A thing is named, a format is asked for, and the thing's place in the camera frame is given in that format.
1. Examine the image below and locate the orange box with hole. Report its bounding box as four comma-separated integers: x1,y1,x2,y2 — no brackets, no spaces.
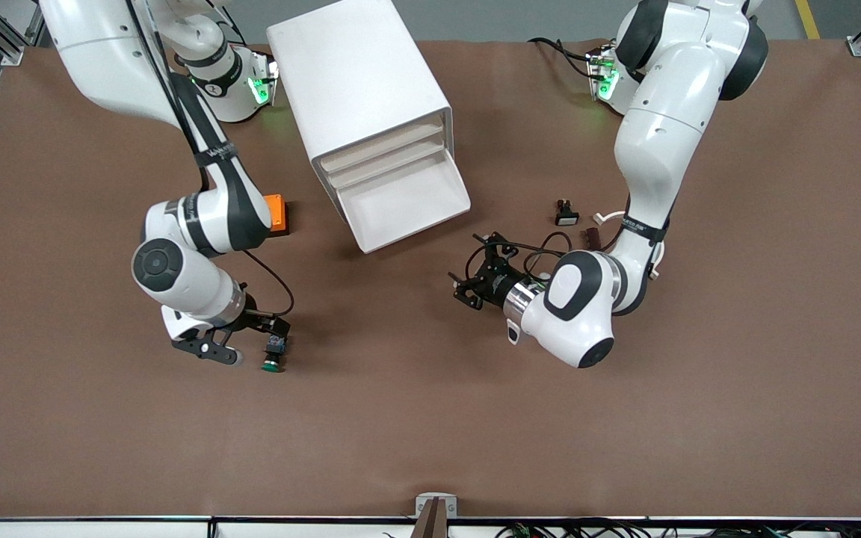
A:
262,193,290,238

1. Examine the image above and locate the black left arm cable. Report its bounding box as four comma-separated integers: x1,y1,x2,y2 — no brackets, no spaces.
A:
466,232,575,279

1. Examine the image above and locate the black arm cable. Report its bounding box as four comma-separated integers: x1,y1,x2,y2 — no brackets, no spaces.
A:
466,232,575,279
124,0,297,318

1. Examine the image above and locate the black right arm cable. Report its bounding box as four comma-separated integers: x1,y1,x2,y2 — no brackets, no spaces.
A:
124,0,297,318

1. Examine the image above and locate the white half ring clamp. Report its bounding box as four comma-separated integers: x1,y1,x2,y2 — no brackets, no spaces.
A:
593,211,661,281

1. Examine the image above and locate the black base cable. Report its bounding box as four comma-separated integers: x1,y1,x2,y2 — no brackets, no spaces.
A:
528,37,597,77

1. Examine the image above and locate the grey metal bracket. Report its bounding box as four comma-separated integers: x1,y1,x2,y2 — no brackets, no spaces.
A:
416,493,457,518

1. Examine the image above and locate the white black table rail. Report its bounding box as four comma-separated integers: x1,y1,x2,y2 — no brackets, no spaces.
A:
0,514,861,538

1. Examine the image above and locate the brown narrow post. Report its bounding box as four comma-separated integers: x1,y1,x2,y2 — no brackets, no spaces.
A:
410,497,450,538

